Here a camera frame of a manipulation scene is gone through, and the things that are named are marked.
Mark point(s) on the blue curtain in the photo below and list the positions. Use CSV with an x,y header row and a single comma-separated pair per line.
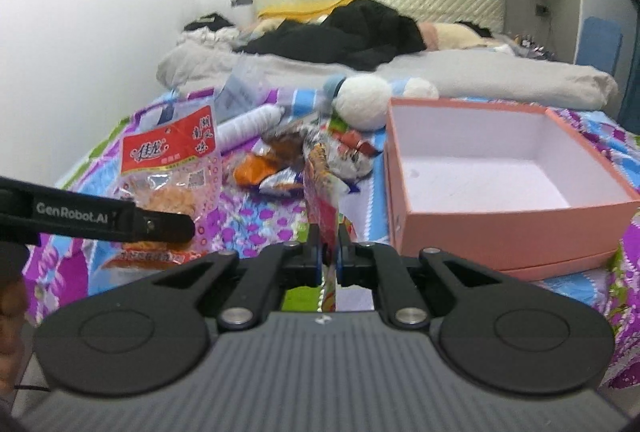
x,y
631,62

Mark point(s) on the person's left hand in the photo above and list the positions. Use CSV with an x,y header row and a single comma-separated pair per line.
x,y
11,337

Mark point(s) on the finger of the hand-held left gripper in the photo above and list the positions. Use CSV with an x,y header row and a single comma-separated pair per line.
x,y
165,227

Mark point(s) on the black wall socket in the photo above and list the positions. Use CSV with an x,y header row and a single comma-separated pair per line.
x,y
542,10

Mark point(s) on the clear red print snack packet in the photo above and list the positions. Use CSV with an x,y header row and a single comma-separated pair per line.
x,y
350,172

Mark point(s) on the grey duvet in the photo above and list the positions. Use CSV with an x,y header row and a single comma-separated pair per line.
x,y
475,74

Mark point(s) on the brown snack packet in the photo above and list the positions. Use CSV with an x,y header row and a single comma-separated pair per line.
x,y
282,144

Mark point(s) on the yellow blanket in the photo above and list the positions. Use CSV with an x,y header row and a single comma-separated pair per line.
x,y
300,9

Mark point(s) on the pink cardboard box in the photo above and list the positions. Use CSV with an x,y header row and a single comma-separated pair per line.
x,y
500,222

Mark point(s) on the white plastic bottle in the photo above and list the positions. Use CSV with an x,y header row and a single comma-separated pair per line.
x,y
245,127

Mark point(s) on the pink beige pillow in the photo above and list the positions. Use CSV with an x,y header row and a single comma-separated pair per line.
x,y
450,36

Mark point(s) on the pile of light clothes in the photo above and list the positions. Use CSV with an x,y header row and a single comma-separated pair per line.
x,y
210,32

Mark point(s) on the red label clear snack bag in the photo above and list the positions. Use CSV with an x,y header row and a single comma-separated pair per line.
x,y
170,157

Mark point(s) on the black clothing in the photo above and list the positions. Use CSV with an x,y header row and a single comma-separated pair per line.
x,y
360,32

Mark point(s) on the dark cloth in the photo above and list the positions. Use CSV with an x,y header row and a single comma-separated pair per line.
x,y
475,28

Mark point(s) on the group of small bottles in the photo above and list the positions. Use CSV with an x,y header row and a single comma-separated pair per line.
x,y
535,47

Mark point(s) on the blue padded board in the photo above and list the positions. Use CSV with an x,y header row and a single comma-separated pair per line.
x,y
600,44

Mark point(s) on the red foil snack packet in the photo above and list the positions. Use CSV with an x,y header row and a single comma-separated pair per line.
x,y
357,144

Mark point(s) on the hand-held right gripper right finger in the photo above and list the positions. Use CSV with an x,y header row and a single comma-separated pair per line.
x,y
344,262

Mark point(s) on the colourful red snack packet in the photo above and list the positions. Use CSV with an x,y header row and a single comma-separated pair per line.
x,y
322,192

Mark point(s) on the floral bed sheet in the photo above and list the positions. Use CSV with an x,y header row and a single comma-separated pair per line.
x,y
270,222

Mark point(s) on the white plush toy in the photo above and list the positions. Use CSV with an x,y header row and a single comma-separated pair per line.
x,y
362,102

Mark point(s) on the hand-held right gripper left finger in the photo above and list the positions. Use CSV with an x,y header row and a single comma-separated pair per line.
x,y
315,262

